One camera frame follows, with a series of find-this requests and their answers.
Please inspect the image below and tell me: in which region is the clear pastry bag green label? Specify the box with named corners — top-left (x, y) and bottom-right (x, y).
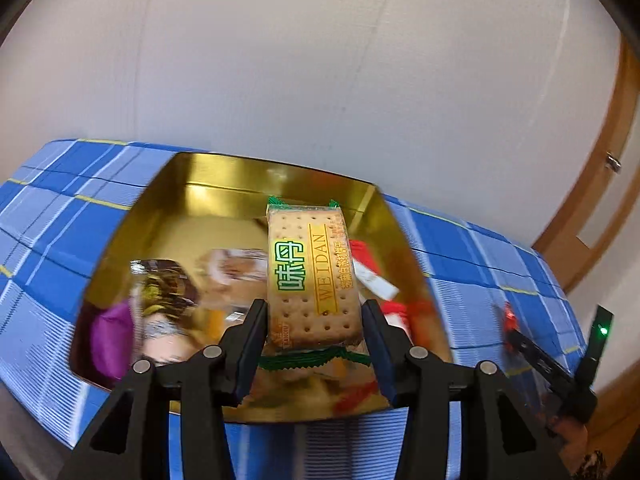
top-left (242, 350), bottom-right (391, 411)

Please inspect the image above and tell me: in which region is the bright red snack packet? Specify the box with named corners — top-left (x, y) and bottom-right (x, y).
top-left (382, 300), bottom-right (438, 348)

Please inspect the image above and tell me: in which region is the beige pastry packet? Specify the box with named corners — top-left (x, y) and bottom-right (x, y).
top-left (197, 249), bottom-right (268, 306)

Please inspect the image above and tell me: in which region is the brown and purple snack packet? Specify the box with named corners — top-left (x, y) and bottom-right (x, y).
top-left (131, 259), bottom-right (201, 356)

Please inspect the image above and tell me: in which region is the red and white wafer packet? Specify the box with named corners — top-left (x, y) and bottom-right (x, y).
top-left (348, 240), bottom-right (399, 303)

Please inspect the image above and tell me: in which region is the green-edged cracker packet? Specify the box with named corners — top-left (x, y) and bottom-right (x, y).
top-left (259, 197), bottom-right (371, 372)

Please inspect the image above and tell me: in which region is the gold metal tin box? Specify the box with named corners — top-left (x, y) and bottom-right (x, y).
top-left (69, 151), bottom-right (455, 426)

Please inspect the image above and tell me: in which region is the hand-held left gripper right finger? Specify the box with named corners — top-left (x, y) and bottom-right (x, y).
top-left (362, 299), bottom-right (571, 480)

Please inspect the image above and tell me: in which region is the wooden door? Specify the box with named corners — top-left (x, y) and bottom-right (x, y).
top-left (530, 30), bottom-right (640, 306)

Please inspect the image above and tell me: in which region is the person's right hand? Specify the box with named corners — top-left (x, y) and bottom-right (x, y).
top-left (550, 417), bottom-right (591, 463)

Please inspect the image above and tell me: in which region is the plain purple snack packet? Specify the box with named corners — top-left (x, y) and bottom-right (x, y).
top-left (91, 305), bottom-right (138, 378)

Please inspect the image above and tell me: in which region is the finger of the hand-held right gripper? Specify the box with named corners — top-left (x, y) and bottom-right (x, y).
top-left (507, 330), bottom-right (571, 386)

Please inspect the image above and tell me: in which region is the blue plaid bedsheet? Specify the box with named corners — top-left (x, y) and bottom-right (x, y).
top-left (0, 139), bottom-right (588, 480)

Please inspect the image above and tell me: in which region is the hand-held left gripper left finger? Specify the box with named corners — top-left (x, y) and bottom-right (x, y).
top-left (57, 299), bottom-right (268, 480)

